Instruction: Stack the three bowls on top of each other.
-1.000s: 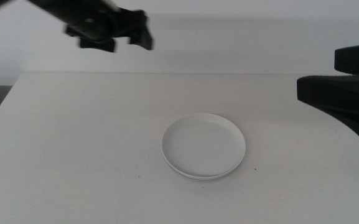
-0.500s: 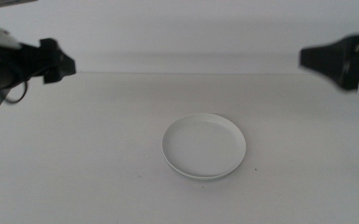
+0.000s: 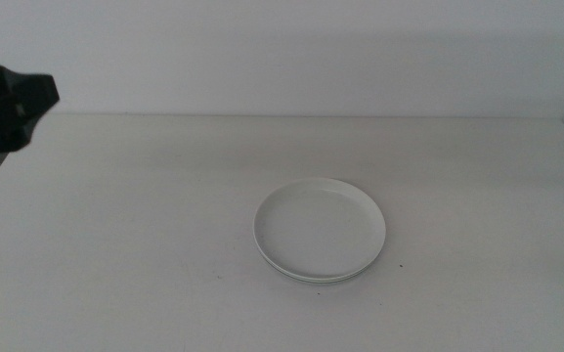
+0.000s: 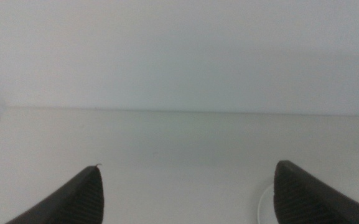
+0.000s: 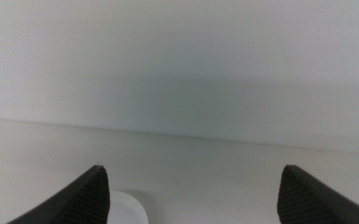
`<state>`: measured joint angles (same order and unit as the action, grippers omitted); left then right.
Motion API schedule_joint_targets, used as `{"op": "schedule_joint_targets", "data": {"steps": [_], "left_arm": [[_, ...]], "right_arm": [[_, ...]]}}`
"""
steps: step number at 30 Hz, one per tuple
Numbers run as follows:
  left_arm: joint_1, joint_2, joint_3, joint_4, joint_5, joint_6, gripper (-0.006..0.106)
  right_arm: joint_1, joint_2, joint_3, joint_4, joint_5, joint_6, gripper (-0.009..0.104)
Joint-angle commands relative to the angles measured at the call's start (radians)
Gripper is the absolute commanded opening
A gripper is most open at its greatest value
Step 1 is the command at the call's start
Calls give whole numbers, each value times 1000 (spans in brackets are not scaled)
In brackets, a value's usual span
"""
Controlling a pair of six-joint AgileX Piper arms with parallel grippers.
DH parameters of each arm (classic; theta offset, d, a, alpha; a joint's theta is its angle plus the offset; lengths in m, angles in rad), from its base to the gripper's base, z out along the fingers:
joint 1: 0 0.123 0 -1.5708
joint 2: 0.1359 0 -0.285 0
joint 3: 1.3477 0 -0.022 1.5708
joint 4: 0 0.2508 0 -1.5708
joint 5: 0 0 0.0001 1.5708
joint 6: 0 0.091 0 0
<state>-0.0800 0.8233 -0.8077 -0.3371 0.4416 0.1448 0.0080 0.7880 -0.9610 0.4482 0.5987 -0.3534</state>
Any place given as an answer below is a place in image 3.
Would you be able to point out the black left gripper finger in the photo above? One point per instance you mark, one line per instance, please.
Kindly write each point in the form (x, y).
(15, 134)

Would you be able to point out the white shallow bowl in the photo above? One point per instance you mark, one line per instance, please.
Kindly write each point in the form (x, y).
(318, 227)

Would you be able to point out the pale green shallow bowl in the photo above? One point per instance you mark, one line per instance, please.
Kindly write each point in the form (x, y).
(328, 282)

